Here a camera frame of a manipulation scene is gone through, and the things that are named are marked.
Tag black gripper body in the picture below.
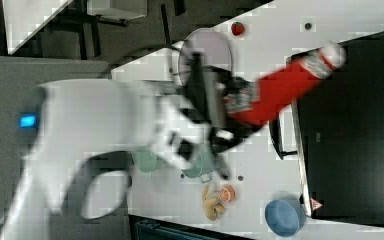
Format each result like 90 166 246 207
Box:
183 53 257 153

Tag red plush ketchup bottle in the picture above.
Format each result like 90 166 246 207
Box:
225 43 346 126

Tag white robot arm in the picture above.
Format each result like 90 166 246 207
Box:
0 53 257 240

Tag black toaster oven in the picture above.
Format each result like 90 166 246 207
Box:
280 31 384 227

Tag pink round plate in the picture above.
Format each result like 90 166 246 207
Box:
177 28 233 85

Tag red strawberry toy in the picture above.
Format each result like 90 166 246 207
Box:
231 22 245 36

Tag green perforated tray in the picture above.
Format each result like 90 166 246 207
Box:
133 149 215 178

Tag orange slice toy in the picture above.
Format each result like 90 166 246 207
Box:
219 185 236 202

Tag tan plush croissant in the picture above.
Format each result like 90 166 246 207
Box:
202 185 226 221

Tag blue bowl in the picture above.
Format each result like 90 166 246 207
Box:
264 196 307 237

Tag grey foam board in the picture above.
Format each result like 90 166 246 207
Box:
0 56 130 240

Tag oven door handle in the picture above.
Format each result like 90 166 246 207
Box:
269 115 298 160

